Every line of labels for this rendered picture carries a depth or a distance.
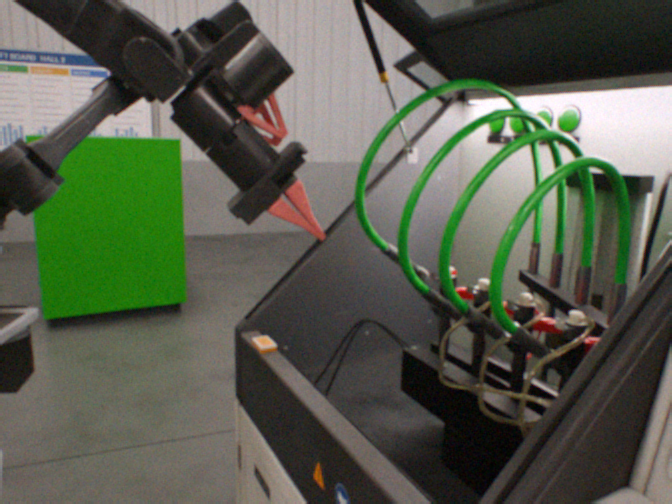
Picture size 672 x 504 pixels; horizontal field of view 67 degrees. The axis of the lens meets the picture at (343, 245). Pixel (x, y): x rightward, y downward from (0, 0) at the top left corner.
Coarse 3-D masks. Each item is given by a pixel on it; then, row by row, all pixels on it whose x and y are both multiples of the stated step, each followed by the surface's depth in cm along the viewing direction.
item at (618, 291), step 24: (576, 168) 57; (600, 168) 60; (624, 192) 62; (528, 216) 55; (624, 216) 64; (504, 240) 55; (624, 240) 65; (504, 264) 55; (624, 264) 65; (624, 288) 66; (504, 312) 56; (528, 336) 58; (552, 360) 61
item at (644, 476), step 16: (656, 400) 54; (656, 416) 54; (656, 432) 53; (640, 448) 54; (656, 448) 54; (640, 464) 54; (656, 464) 53; (640, 480) 54; (656, 480) 53; (656, 496) 53
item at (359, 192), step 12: (444, 84) 76; (456, 84) 77; (468, 84) 78; (480, 84) 79; (492, 84) 80; (420, 96) 74; (432, 96) 75; (504, 96) 82; (408, 108) 74; (396, 120) 73; (384, 132) 72; (528, 132) 86; (372, 144) 72; (372, 156) 72; (540, 156) 88; (360, 168) 72; (540, 168) 89; (360, 180) 72; (540, 180) 89; (360, 192) 72; (360, 204) 73; (540, 204) 91; (360, 216) 73; (540, 216) 91; (372, 228) 75; (540, 228) 92; (372, 240) 75; (540, 240) 92
